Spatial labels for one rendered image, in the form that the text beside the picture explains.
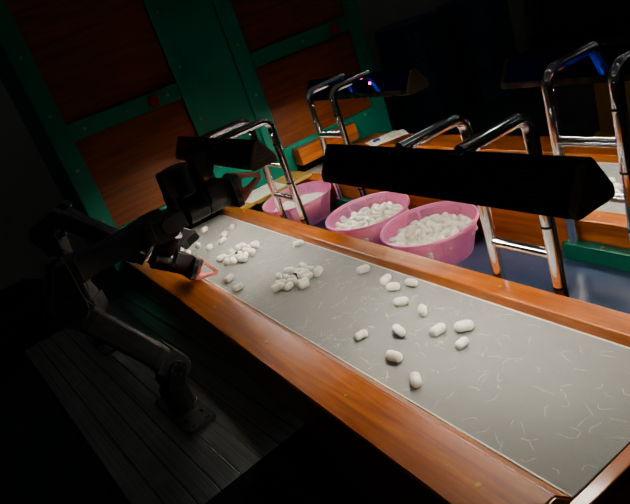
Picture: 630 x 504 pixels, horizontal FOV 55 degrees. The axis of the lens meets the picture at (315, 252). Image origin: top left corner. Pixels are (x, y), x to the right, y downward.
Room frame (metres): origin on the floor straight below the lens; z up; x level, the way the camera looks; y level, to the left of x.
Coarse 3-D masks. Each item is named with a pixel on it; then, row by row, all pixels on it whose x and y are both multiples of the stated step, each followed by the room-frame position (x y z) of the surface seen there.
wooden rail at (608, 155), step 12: (360, 144) 2.57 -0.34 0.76; (384, 144) 2.41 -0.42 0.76; (432, 144) 2.17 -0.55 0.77; (444, 144) 2.12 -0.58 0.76; (456, 144) 2.07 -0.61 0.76; (492, 144) 1.93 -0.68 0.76; (504, 144) 1.89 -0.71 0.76; (516, 144) 1.85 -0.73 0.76; (588, 156) 1.57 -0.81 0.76; (600, 156) 1.53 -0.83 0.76; (612, 156) 1.50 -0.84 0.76
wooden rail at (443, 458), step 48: (144, 288) 2.01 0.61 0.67; (192, 288) 1.63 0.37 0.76; (240, 336) 1.24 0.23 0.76; (288, 336) 1.16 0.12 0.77; (288, 384) 0.99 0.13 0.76; (336, 384) 0.93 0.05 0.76; (336, 432) 0.86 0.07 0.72; (384, 432) 0.76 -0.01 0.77; (432, 432) 0.73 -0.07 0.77; (384, 480) 0.75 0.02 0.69; (432, 480) 0.64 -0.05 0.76; (480, 480) 0.61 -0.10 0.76; (528, 480) 0.59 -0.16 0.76
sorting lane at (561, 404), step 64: (256, 256) 1.76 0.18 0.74; (320, 256) 1.58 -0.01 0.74; (320, 320) 1.23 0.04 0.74; (384, 320) 1.13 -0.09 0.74; (448, 320) 1.04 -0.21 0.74; (512, 320) 0.97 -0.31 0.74; (384, 384) 0.91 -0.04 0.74; (448, 384) 0.85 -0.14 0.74; (512, 384) 0.80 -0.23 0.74; (576, 384) 0.75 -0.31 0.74; (512, 448) 0.67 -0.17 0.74; (576, 448) 0.63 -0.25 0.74
